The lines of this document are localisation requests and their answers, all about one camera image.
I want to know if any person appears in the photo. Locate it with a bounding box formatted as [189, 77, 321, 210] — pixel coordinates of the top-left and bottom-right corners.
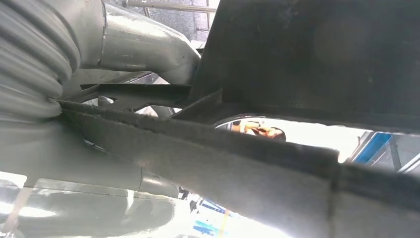
[228, 119, 287, 142]

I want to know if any blue steel shelf rack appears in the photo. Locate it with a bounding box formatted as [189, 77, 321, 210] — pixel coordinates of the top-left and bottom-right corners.
[353, 132, 393, 164]

